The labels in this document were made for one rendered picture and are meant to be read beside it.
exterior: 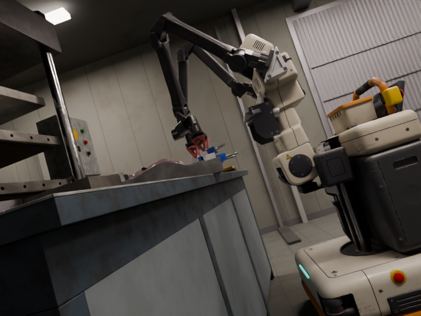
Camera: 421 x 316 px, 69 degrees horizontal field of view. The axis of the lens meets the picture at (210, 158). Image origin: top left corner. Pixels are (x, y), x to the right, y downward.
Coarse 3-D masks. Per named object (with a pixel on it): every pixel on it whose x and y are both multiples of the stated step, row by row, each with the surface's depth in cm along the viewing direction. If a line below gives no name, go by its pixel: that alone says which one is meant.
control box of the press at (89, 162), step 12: (48, 120) 189; (72, 120) 201; (84, 120) 215; (48, 132) 189; (60, 132) 187; (84, 132) 210; (84, 144) 205; (48, 156) 188; (60, 156) 186; (84, 156) 201; (48, 168) 188; (60, 168) 186; (84, 168) 197; (96, 168) 210; (72, 180) 198
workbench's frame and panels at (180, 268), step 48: (96, 192) 42; (144, 192) 56; (192, 192) 100; (240, 192) 195; (0, 240) 36; (48, 240) 38; (96, 240) 47; (144, 240) 60; (192, 240) 86; (240, 240) 148; (0, 288) 38; (48, 288) 37; (96, 288) 44; (144, 288) 55; (192, 288) 76; (240, 288) 119
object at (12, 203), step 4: (8, 200) 129; (12, 200) 131; (16, 200) 133; (20, 200) 135; (0, 204) 125; (4, 204) 127; (8, 204) 128; (12, 204) 130; (16, 204) 132; (20, 204) 134; (0, 208) 124; (4, 208) 126; (8, 208) 128; (0, 212) 124
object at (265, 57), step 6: (252, 54) 127; (258, 54) 127; (264, 54) 125; (270, 54) 123; (252, 60) 127; (258, 60) 126; (264, 60) 125; (270, 60) 123; (252, 66) 129; (258, 66) 127; (264, 66) 123; (264, 72) 128
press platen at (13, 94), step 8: (0, 88) 149; (8, 88) 154; (0, 96) 150; (8, 96) 152; (16, 96) 158; (24, 96) 163; (32, 96) 168; (0, 104) 158; (8, 104) 161; (16, 104) 163; (24, 104) 166; (32, 104) 169; (40, 104) 173; (0, 112) 167; (8, 112) 170; (16, 112) 173; (24, 112) 177; (0, 120) 177; (8, 120) 181
